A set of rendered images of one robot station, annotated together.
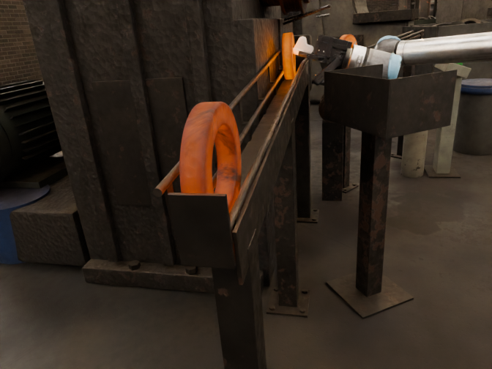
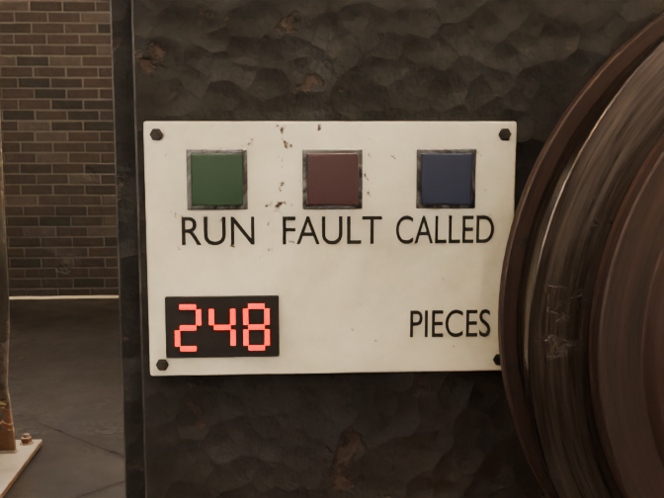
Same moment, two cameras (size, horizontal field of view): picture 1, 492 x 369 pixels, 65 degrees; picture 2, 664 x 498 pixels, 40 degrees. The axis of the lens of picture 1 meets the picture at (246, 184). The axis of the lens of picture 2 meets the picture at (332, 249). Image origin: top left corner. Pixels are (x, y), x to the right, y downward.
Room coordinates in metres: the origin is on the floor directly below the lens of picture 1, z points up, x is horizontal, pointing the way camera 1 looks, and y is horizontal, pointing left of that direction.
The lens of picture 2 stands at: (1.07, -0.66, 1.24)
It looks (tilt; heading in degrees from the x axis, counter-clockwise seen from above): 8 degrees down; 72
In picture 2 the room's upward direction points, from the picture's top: straight up
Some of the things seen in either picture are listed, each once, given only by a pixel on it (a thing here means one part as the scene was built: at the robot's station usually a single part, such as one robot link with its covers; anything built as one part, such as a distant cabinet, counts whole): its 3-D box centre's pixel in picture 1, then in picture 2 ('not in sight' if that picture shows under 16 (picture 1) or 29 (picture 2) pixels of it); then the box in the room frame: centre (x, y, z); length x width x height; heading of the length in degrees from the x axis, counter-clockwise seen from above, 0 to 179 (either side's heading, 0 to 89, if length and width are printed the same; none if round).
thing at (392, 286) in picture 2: not in sight; (331, 248); (1.27, -0.05, 1.15); 0.26 x 0.02 x 0.18; 166
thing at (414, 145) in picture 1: (416, 129); not in sight; (2.05, -0.95, 0.26); 0.12 x 0.12 x 0.52
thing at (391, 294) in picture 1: (378, 196); not in sight; (1.04, -0.39, 0.36); 0.26 x 0.20 x 0.72; 21
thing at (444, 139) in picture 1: (446, 118); not in sight; (2.05, -1.12, 0.31); 0.24 x 0.16 x 0.62; 166
